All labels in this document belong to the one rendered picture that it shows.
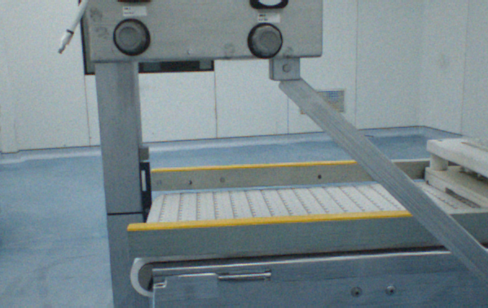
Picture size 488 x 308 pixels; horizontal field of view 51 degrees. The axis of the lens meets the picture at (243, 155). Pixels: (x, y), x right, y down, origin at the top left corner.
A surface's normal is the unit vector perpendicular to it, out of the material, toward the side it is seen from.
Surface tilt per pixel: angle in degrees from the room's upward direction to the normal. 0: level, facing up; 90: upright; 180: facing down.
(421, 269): 90
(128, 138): 90
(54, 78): 90
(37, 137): 90
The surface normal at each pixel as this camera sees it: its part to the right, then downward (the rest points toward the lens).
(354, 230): 0.08, 0.20
